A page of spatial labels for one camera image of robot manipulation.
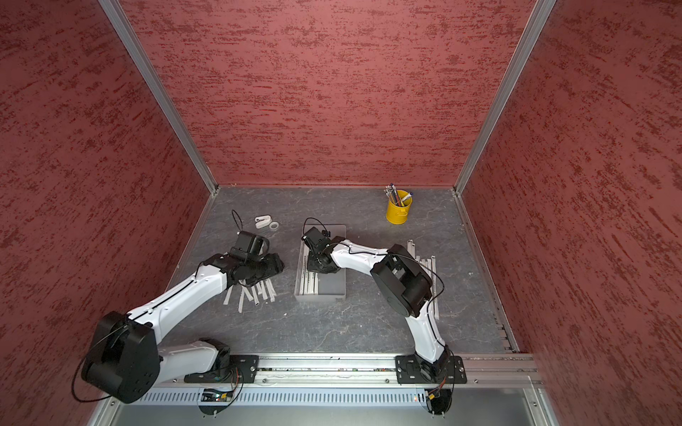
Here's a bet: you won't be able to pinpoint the translucent plastic storage box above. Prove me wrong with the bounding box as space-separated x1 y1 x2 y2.
294 242 346 303

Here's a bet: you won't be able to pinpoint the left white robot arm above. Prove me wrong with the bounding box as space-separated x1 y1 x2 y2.
74 231 284 403

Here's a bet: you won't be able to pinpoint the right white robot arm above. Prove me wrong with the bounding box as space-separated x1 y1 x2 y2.
302 226 450 382

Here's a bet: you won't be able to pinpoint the left pile wrapped straw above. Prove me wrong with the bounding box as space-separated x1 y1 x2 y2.
238 288 246 314
223 286 234 305
257 282 268 301
265 279 276 303
242 287 254 302

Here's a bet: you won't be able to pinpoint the yellow pen holder cup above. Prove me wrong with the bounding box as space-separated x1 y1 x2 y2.
385 190 413 225

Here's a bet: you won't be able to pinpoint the pens in yellow cup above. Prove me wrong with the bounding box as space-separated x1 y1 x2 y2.
385 184 412 207

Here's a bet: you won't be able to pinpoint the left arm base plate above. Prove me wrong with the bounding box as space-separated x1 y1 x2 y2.
184 354 260 384

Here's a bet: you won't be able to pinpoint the aluminium front rail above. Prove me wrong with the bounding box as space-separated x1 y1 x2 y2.
156 353 545 389

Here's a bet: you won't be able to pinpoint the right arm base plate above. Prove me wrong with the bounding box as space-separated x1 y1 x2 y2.
394 353 467 385

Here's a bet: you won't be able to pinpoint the left aluminium corner post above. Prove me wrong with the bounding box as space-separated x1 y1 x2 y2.
99 0 220 196

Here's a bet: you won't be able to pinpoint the aluminium corner post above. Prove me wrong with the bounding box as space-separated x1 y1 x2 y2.
454 0 556 198
99 0 220 196

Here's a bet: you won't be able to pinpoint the right aluminium corner post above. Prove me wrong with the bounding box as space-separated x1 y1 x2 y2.
454 0 556 198

